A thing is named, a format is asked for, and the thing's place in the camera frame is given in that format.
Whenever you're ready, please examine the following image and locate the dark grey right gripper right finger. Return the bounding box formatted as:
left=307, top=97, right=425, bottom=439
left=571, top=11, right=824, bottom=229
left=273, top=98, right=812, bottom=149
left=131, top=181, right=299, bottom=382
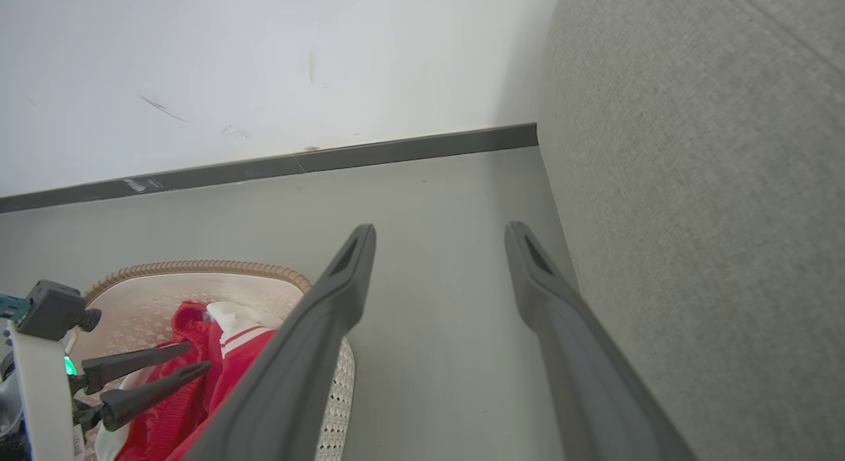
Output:
left=504, top=221, right=698, bottom=461

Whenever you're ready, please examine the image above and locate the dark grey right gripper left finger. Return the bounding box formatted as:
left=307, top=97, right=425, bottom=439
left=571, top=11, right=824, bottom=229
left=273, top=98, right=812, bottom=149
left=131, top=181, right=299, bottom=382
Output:
left=185, top=223, right=377, bottom=461

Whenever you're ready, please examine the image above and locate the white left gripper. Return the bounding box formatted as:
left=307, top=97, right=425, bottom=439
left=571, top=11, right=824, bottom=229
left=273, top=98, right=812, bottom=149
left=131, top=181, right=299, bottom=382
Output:
left=7, top=322, right=212, bottom=461

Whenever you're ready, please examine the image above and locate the red garment with white trim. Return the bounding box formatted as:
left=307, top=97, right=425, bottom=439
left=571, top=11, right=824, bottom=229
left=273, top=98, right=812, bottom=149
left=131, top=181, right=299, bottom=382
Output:
left=96, top=301, right=278, bottom=461

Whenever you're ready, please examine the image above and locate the cream perforated laundry basket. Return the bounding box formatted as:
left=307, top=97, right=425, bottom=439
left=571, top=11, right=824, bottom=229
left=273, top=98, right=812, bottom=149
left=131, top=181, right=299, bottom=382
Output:
left=66, top=260, right=356, bottom=461

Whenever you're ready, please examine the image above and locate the grey fabric sofa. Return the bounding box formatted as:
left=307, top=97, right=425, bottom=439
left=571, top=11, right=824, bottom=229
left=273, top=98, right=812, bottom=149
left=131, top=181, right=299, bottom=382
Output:
left=536, top=0, right=845, bottom=461

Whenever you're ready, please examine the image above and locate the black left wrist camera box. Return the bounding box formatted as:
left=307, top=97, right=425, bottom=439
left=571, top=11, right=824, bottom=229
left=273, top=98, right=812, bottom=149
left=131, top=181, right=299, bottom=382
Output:
left=17, top=280, right=102, bottom=341

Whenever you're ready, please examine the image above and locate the teal left camera connector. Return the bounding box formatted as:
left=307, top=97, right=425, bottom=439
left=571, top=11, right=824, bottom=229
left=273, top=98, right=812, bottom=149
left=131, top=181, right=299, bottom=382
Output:
left=0, top=293, right=30, bottom=322

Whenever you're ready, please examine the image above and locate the dark grey wall baseboard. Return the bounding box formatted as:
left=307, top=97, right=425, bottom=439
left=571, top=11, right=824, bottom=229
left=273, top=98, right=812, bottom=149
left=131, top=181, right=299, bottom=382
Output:
left=0, top=123, right=538, bottom=214

